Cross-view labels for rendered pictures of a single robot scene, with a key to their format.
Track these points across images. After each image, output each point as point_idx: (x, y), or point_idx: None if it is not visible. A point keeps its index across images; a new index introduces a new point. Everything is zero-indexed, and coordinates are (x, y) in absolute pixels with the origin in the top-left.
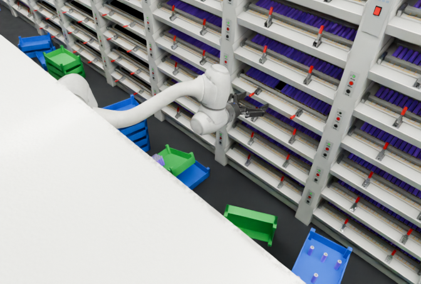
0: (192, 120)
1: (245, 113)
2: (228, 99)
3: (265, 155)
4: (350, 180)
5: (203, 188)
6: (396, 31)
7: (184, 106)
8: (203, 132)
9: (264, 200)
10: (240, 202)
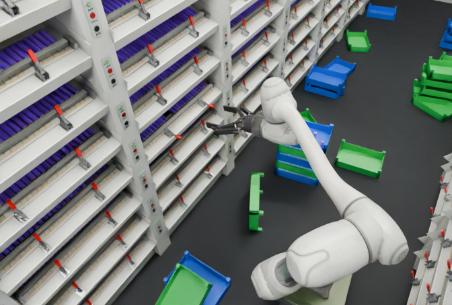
0: None
1: (251, 114)
2: (231, 128)
3: (196, 171)
4: (242, 99)
5: (208, 260)
6: None
7: (102, 277)
8: None
9: (214, 199)
10: (220, 219)
